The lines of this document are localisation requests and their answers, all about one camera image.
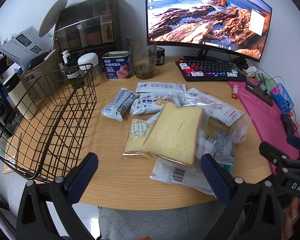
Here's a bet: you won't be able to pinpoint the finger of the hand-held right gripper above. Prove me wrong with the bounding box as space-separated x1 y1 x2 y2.
286 134 300 154
259 141 290 180

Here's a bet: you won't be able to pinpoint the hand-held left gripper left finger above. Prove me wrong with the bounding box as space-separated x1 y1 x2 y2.
16 152 102 240

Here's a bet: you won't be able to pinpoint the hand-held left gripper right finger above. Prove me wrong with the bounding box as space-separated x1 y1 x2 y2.
200 154 288 240

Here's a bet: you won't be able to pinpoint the white barcode packet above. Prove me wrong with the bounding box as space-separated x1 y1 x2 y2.
150 159 217 197

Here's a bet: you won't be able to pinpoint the large bagged bread slice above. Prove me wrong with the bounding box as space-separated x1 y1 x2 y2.
140 102 207 167

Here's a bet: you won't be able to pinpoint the bagged bread slice with desiccant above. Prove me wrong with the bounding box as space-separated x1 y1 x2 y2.
122 118 155 158

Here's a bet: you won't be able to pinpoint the black wire basket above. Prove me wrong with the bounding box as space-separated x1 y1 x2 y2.
0 63 98 180

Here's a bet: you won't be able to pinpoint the person's right hand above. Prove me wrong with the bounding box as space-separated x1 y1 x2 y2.
285 197 300 240

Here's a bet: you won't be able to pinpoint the black and blue gadget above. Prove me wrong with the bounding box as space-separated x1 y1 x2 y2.
280 114 298 137

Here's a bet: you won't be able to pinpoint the pink desk mat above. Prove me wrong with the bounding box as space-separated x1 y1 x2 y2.
226 79 300 175

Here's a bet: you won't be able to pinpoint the blue tissue pack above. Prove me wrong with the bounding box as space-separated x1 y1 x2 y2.
269 82 295 114

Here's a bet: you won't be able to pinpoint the thick bread in clear bag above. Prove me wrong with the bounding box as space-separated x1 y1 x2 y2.
205 116 252 145

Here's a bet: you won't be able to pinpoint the black phone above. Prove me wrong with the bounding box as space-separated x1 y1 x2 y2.
245 79 274 107

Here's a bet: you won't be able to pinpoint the green translucent pouch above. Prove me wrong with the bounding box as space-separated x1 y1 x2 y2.
256 71 277 88

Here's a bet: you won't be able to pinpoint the kraft spiral notebook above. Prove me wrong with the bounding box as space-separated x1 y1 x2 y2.
2 132 23 175

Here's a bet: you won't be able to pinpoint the white charger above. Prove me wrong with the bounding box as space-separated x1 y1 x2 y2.
245 65 259 77

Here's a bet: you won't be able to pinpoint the blue-grey cookie packet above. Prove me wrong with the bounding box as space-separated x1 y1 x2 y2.
101 87 139 122

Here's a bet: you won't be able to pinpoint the white cracker packet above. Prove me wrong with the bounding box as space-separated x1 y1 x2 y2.
129 92 174 115

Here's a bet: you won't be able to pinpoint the backlit mechanical keyboard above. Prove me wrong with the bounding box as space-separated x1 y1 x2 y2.
175 59 247 82

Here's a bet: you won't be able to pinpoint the white tumbler with black rim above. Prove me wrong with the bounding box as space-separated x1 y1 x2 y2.
2 74 38 120

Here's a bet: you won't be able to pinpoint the dark pump bottle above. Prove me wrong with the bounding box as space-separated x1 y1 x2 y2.
61 51 82 88

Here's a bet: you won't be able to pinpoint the brown woven storage basket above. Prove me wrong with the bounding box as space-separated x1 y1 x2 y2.
17 49 68 100

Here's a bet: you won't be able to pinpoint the glass jar with white lid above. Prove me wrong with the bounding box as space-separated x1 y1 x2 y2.
77 53 105 87

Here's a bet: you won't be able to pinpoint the blue luncheon meat can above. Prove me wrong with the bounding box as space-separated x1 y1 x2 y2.
101 51 133 80

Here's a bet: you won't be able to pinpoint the wide glass cup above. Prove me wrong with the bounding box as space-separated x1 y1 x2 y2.
130 44 157 80

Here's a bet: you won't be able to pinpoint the small dark jar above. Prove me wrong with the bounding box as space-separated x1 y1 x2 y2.
156 47 166 66

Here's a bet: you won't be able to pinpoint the narrow glass cup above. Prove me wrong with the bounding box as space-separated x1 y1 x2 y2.
147 41 157 67

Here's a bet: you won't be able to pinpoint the tall glass cup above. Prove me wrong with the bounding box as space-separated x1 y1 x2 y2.
126 36 140 55

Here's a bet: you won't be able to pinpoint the printed paper sheets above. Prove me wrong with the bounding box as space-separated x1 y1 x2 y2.
0 26 53 67

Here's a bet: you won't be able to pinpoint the dark acrylic cosmetics cabinet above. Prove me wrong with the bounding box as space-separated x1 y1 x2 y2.
54 0 123 58

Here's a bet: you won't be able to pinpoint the curved computer monitor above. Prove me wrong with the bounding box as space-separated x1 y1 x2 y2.
144 0 272 63

